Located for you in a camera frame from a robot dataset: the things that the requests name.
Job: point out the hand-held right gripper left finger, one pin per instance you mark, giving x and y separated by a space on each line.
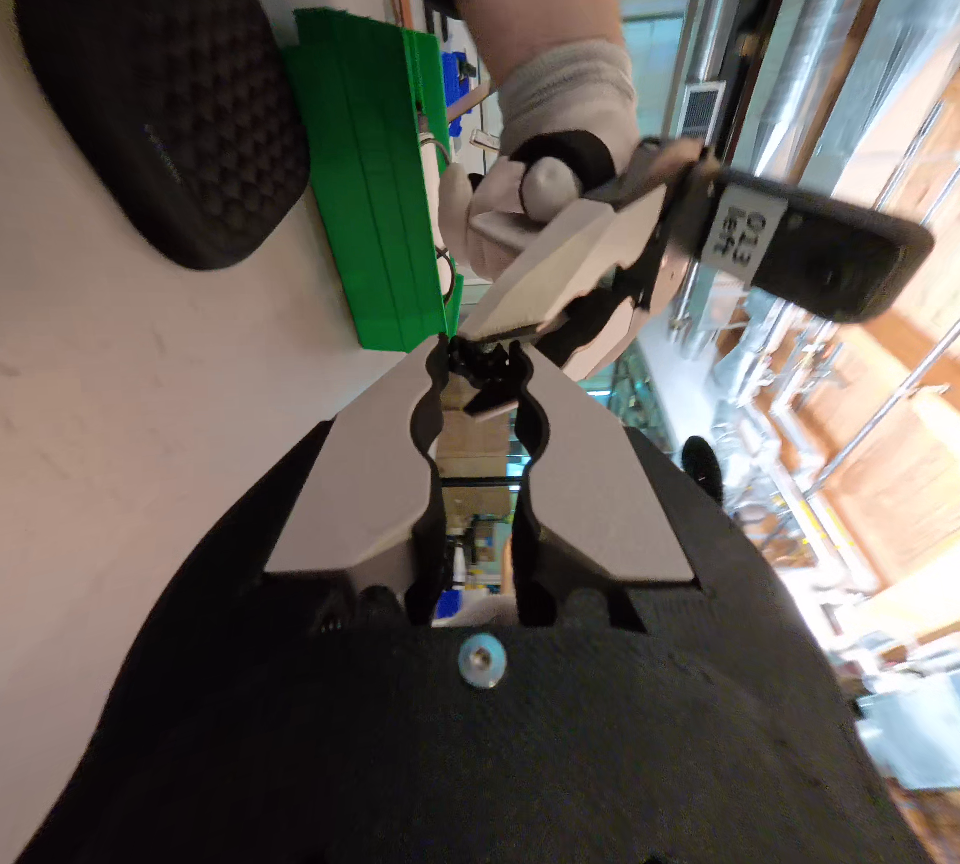
352 504

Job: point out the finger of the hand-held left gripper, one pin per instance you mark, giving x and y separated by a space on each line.
570 256
604 335

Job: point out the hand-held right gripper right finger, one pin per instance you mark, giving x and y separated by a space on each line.
607 504

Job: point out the black knob screw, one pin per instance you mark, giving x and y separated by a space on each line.
472 361

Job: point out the green plastic bin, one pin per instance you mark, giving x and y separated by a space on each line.
375 189

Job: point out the person's left hand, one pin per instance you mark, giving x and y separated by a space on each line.
570 91

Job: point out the black pole stand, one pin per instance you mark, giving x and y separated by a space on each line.
703 470

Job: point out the blue plastic bin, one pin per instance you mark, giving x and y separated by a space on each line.
454 76
448 603

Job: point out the cardboard box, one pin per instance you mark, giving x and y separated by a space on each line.
476 440

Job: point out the black honeycomb pad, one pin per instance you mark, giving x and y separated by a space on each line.
165 99

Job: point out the white duct vent grille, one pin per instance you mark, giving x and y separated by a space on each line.
703 110

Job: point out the large silver spiral duct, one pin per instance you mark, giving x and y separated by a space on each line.
832 16

